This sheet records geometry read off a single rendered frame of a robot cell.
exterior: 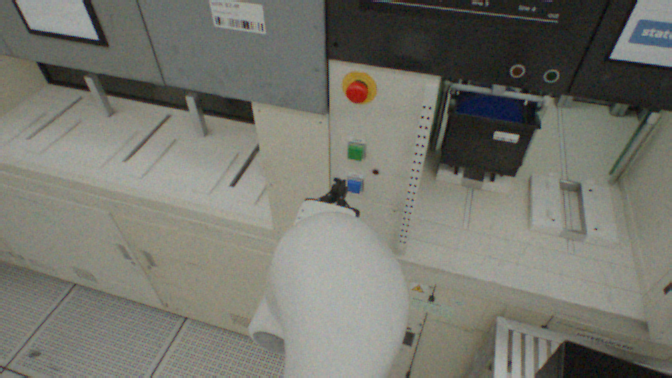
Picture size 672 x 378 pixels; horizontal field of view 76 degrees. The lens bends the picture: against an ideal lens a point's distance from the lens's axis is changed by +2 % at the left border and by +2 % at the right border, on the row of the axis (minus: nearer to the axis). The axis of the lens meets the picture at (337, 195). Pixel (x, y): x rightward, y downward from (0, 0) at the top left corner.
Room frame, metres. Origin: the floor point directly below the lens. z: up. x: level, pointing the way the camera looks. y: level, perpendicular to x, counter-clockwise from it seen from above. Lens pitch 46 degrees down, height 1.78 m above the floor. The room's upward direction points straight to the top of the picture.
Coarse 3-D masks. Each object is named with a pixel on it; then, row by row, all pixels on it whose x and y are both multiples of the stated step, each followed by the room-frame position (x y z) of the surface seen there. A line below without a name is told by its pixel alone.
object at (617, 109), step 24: (360, 0) 0.68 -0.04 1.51; (384, 0) 0.67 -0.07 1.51; (408, 0) 0.66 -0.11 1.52; (432, 0) 0.65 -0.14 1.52; (456, 0) 0.64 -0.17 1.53; (480, 0) 0.63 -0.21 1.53; (504, 0) 0.62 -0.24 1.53; (528, 0) 0.61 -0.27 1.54; (552, 0) 0.60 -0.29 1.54; (576, 0) 0.59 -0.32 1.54; (480, 24) 0.63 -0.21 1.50; (504, 24) 0.62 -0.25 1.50; (528, 24) 0.61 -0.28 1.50; (552, 24) 0.60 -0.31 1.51; (624, 24) 0.57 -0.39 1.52; (360, 144) 0.68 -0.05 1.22; (408, 192) 0.64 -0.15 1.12; (432, 312) 0.61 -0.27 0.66
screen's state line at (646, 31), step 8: (640, 24) 0.57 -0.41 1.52; (648, 24) 0.56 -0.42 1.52; (656, 24) 0.56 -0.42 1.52; (664, 24) 0.56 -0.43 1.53; (640, 32) 0.56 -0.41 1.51; (648, 32) 0.56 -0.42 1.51; (656, 32) 0.56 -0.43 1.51; (664, 32) 0.56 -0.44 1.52; (632, 40) 0.57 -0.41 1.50; (640, 40) 0.56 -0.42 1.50; (648, 40) 0.56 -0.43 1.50; (656, 40) 0.56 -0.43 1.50; (664, 40) 0.56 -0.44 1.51
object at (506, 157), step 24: (456, 96) 1.01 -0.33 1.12; (504, 96) 0.98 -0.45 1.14; (528, 96) 0.98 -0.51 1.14; (456, 120) 0.93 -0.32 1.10; (480, 120) 0.91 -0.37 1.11; (504, 120) 0.90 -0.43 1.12; (528, 120) 0.96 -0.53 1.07; (456, 144) 0.92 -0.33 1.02; (480, 144) 0.91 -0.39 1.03; (504, 144) 0.89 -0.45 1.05; (528, 144) 0.87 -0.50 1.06; (456, 168) 0.94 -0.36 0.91; (480, 168) 0.90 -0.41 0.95; (504, 168) 0.88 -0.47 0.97
